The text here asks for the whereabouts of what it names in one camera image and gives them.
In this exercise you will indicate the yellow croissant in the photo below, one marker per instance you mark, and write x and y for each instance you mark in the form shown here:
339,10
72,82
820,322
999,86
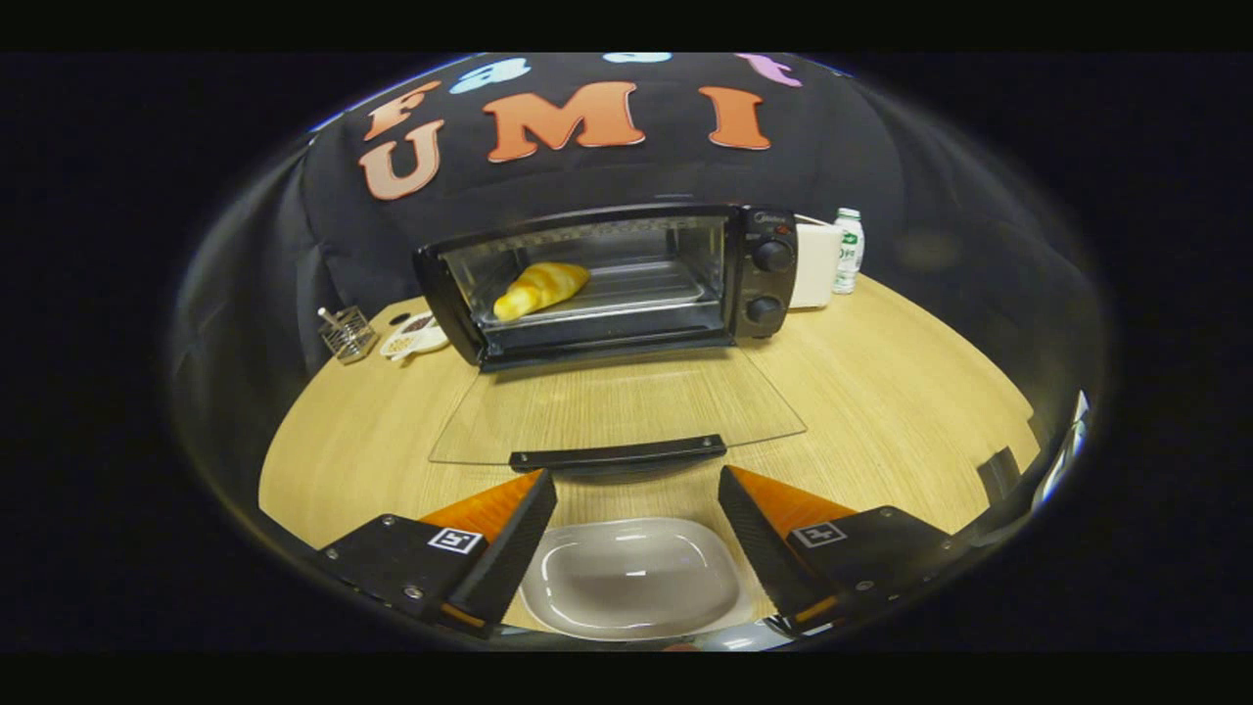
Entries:
538,289

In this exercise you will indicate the small white green-label bottle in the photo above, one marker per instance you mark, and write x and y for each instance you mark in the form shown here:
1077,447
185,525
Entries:
848,255

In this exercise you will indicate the white square plate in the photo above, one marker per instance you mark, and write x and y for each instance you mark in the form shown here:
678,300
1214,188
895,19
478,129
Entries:
626,587

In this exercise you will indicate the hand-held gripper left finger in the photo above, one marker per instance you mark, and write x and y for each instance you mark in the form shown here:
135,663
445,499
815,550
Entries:
509,568

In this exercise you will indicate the black table clamp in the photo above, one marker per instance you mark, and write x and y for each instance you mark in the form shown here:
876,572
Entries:
998,475

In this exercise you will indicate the black toaster oven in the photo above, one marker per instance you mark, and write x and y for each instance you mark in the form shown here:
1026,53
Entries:
773,284

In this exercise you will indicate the white rectangular box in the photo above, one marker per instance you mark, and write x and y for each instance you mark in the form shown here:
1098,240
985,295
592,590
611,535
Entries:
814,264

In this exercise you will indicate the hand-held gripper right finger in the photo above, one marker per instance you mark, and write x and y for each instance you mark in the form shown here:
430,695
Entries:
768,563

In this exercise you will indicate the small oval snack dish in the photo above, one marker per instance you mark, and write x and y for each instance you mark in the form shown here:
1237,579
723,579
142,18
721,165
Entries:
416,338

